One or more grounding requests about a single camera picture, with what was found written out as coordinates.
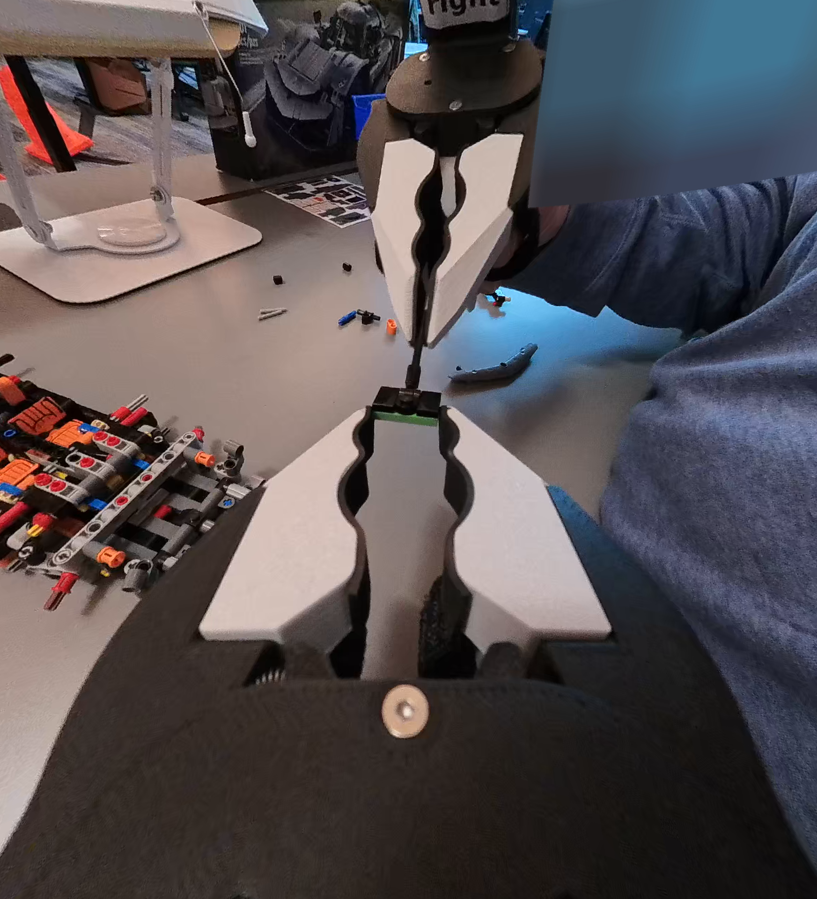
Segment brown cardboard box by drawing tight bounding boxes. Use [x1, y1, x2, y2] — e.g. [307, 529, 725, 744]
[85, 58, 149, 117]

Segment black lego axle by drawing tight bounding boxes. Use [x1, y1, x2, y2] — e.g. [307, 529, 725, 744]
[400, 263, 429, 391]

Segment open instruction booklet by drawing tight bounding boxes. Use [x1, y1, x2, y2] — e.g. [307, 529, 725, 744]
[191, 0, 269, 36]

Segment person's right forearm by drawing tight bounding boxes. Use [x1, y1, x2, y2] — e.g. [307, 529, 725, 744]
[503, 165, 817, 334]

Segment grey curved lego panel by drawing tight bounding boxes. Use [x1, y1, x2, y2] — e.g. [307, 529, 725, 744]
[448, 343, 539, 383]

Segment dark lego set box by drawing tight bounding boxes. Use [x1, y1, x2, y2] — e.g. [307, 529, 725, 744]
[208, 0, 427, 180]

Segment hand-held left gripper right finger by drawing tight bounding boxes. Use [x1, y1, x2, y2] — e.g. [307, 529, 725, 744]
[419, 406, 613, 678]

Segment lego sticker sheet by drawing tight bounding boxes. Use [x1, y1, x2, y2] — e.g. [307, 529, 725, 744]
[265, 176, 374, 229]

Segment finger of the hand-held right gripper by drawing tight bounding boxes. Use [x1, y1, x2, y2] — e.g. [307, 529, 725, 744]
[370, 137, 451, 348]
[426, 132, 525, 350]

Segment orange red flat object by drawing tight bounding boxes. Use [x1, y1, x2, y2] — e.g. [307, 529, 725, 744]
[0, 65, 95, 167]

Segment person's right hand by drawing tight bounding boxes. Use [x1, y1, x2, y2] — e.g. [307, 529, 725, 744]
[526, 205, 573, 252]

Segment black green lego piece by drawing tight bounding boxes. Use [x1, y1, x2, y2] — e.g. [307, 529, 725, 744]
[372, 388, 442, 424]

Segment lego chassis assembly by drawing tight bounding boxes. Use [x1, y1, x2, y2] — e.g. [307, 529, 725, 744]
[0, 353, 266, 612]

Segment blue storage bin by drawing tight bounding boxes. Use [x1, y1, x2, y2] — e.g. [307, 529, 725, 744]
[351, 93, 388, 145]

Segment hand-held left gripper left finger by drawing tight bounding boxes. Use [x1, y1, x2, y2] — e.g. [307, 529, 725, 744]
[198, 407, 374, 664]

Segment white cord with toggle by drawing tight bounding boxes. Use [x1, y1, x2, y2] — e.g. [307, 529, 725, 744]
[194, 0, 259, 148]

